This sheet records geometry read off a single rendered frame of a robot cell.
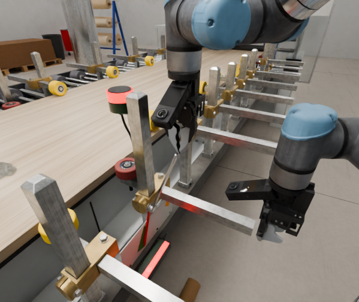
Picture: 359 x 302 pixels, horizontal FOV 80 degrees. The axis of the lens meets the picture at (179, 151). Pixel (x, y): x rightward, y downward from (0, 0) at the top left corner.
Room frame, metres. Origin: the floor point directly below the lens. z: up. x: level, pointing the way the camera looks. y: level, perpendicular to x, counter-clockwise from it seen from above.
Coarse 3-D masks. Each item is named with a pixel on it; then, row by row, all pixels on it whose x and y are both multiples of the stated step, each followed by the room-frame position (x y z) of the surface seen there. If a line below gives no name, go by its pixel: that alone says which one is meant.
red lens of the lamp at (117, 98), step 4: (132, 88) 0.50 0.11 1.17; (108, 92) 0.47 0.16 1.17; (128, 92) 0.47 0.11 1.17; (108, 96) 0.47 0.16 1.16; (112, 96) 0.46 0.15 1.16; (116, 96) 0.46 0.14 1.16; (120, 96) 0.46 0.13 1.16; (124, 96) 0.46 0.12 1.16; (108, 100) 0.47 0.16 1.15; (112, 100) 0.46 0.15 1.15; (116, 100) 0.46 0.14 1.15; (120, 100) 0.46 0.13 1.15; (124, 100) 0.46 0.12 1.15
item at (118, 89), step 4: (108, 88) 0.49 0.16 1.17; (112, 88) 0.49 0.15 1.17; (116, 88) 0.49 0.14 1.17; (120, 88) 0.49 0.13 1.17; (124, 88) 0.49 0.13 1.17; (128, 88) 0.49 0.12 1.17; (112, 92) 0.46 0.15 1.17; (116, 92) 0.46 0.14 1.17; (120, 92) 0.46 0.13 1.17; (124, 92) 0.47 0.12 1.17; (124, 120) 0.49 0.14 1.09; (128, 120) 0.46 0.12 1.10; (124, 124) 0.49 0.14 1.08; (128, 124) 0.46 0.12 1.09; (128, 132) 0.48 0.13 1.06
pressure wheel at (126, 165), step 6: (120, 162) 0.56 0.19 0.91; (126, 162) 0.55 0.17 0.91; (132, 162) 0.56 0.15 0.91; (114, 168) 0.53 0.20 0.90; (120, 168) 0.53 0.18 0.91; (126, 168) 0.53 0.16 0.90; (132, 168) 0.53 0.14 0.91; (120, 174) 0.51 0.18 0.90; (126, 174) 0.51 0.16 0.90; (132, 174) 0.52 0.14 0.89
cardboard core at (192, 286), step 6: (186, 282) 0.59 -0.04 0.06; (192, 282) 0.58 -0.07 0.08; (186, 288) 0.56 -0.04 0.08; (192, 288) 0.56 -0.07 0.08; (198, 288) 0.57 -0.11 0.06; (180, 294) 0.53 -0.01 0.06; (186, 294) 0.53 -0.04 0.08; (192, 294) 0.53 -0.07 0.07; (186, 300) 0.50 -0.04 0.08; (192, 300) 0.51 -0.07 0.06
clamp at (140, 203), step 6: (156, 174) 0.54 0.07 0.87; (156, 180) 0.51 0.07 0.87; (162, 180) 0.51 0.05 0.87; (168, 180) 0.52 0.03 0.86; (156, 186) 0.49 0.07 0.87; (168, 186) 0.52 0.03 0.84; (138, 192) 0.46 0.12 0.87; (156, 192) 0.46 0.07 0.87; (138, 198) 0.44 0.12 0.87; (144, 198) 0.44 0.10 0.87; (150, 198) 0.44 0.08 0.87; (132, 204) 0.44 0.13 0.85; (138, 204) 0.42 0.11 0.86; (144, 204) 0.42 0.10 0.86; (138, 210) 0.43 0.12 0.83; (144, 210) 0.42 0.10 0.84
